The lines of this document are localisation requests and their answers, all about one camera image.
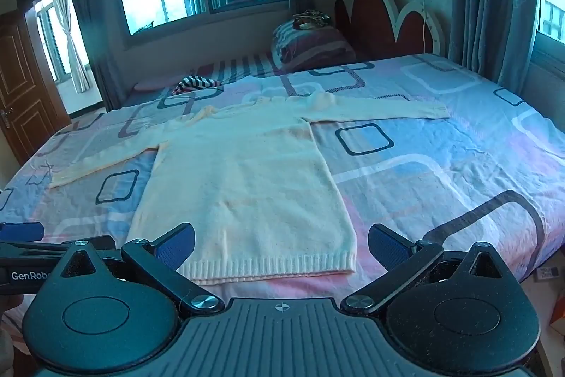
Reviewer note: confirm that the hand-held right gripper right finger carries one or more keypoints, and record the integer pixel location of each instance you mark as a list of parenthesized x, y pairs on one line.
[(390, 248)]

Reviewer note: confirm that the orange item on floor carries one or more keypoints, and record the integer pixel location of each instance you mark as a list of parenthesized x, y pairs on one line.
[(558, 319)]

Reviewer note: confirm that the red scalloped headboard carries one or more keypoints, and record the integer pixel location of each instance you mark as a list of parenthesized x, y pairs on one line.
[(375, 23)]

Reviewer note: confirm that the white sheer curtain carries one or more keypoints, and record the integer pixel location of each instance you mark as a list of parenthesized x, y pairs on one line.
[(70, 41)]

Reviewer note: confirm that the striped purple bed sheet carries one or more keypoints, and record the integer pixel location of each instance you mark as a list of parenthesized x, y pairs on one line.
[(238, 65)]

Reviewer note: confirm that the small printed box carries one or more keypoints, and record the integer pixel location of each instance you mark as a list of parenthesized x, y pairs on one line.
[(547, 273)]

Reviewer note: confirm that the patterned bed sheet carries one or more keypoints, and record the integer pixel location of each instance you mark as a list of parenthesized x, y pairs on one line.
[(441, 165)]

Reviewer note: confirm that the cream knit sweater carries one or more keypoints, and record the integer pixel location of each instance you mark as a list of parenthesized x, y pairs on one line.
[(247, 182)]

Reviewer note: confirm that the brown wooden door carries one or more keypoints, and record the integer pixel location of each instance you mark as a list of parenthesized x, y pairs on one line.
[(22, 94)]

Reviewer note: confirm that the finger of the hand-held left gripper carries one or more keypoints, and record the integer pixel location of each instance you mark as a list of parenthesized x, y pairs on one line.
[(22, 232)]

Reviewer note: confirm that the black white red striped cloth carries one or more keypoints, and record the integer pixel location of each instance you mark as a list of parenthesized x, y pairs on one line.
[(194, 83)]

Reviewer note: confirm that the dark patterned item on pillows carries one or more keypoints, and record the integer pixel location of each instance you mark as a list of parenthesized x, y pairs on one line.
[(311, 20)]

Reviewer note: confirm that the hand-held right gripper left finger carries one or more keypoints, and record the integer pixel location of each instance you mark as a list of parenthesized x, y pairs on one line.
[(174, 246)]

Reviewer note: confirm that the grey curtain beside doorway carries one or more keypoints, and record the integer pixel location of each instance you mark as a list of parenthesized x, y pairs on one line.
[(95, 28)]

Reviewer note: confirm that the folded striped purple quilt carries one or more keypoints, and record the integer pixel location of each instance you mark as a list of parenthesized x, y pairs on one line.
[(313, 45)]

